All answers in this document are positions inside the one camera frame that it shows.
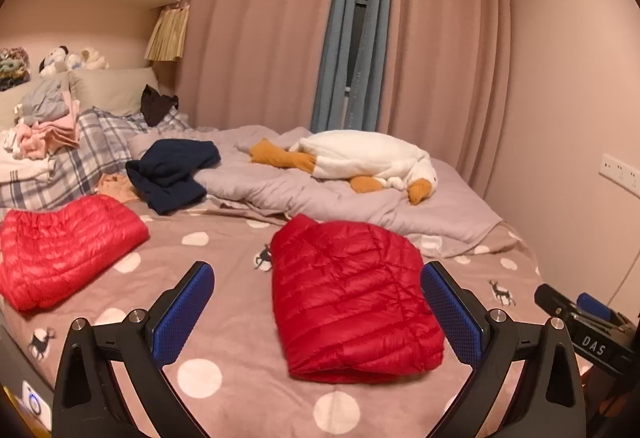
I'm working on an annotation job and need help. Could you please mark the white cloth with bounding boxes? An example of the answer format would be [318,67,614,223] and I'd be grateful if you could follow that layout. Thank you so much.
[0,130,58,181]

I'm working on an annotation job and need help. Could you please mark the pink clothes pile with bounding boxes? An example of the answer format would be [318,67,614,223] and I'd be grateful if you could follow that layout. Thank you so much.
[15,100,81,159]

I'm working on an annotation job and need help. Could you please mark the grey duvet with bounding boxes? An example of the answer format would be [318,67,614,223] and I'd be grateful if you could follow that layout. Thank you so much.
[127,125,503,259]

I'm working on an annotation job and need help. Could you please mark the white cable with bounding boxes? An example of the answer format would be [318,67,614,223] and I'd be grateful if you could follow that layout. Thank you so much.
[607,258,635,306]

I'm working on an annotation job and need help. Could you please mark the dark brown cloth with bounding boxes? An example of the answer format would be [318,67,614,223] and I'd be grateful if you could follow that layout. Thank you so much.
[141,84,179,127]

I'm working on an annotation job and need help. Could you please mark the white goose plush toy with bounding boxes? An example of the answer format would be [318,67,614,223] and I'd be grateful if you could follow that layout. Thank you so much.
[249,130,438,206]

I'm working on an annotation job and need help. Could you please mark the white device with blue ring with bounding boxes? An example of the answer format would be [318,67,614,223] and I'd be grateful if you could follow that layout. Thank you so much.
[21,380,53,429]

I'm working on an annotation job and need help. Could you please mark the black and white plush toy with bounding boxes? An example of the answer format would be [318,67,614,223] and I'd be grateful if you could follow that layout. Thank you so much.
[39,46,81,77]

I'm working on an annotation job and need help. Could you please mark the grey garment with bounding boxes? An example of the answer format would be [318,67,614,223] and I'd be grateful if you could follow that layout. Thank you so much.
[15,78,71,121]

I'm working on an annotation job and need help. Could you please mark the peach cloth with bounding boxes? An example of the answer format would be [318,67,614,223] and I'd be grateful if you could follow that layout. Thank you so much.
[96,173,141,205]

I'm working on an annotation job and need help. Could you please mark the white wall socket strip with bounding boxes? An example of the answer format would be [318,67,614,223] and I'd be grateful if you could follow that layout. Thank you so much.
[600,154,640,199]

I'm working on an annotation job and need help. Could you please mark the coral red down jacket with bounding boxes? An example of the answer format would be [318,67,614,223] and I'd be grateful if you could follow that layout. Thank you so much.
[0,194,150,313]

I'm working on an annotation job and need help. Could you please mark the colourful knitted flowers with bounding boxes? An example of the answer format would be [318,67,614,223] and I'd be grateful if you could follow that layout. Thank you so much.
[0,48,31,91]

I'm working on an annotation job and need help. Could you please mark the blue curtain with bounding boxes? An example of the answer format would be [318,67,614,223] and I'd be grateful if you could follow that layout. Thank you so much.
[345,0,398,133]
[311,0,363,133]

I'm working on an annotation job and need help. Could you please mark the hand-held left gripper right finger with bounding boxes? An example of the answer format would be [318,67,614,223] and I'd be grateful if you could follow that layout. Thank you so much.
[420,261,586,438]

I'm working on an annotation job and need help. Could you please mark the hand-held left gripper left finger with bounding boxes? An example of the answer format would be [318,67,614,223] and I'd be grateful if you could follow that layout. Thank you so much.
[51,261,216,438]

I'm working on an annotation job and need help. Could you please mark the window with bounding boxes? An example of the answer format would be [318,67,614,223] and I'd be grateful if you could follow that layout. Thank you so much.
[345,0,381,93]

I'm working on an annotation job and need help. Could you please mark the navy blue sweater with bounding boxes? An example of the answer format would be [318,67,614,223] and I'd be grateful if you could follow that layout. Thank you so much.
[125,139,222,216]

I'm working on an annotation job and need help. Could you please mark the beige pillow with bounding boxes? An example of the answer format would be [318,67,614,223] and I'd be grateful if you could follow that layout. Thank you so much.
[0,72,71,129]
[67,68,158,116]

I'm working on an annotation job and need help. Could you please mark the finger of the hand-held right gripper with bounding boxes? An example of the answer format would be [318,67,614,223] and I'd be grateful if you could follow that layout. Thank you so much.
[576,293,626,325]
[534,284,583,326]

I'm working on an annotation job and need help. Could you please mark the plaid blanket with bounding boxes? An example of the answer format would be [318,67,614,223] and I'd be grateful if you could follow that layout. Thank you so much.
[0,108,191,211]

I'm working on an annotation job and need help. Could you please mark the pink curtain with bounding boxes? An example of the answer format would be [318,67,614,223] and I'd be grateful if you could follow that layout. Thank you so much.
[375,0,511,213]
[175,0,348,131]

